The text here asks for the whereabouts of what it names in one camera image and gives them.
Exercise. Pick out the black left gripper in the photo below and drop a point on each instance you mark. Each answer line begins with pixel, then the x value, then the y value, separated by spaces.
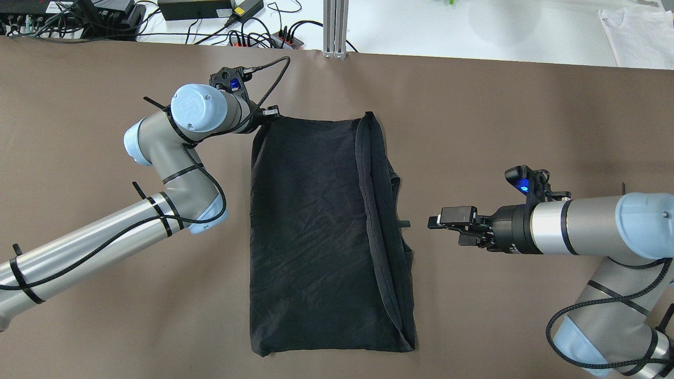
pixel 254 120

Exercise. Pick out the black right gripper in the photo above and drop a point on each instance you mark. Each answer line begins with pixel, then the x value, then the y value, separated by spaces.
pixel 512 228

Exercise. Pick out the black printed t-shirt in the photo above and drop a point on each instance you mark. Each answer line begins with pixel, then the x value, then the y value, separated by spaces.
pixel 329 268

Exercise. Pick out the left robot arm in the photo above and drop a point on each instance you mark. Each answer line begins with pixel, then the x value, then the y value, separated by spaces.
pixel 191 199

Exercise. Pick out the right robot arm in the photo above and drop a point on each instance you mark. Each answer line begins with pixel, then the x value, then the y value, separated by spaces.
pixel 606 328

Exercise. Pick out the brown table mat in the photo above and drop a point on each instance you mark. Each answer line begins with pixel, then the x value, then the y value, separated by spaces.
pixel 452 126

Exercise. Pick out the black power adapter brick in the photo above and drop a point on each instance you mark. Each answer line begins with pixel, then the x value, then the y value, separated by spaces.
pixel 187 10

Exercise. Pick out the white t-shirt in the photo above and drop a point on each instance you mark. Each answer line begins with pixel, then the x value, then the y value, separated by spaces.
pixel 639 39

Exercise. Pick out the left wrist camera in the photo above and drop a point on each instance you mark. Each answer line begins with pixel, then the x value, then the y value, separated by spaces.
pixel 232 80

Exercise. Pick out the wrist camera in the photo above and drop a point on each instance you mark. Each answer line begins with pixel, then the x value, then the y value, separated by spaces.
pixel 232 80
pixel 534 184

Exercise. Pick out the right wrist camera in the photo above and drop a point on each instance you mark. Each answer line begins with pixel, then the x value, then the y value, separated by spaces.
pixel 534 184

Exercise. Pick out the aluminium frame post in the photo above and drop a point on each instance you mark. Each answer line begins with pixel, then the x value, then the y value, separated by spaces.
pixel 335 18

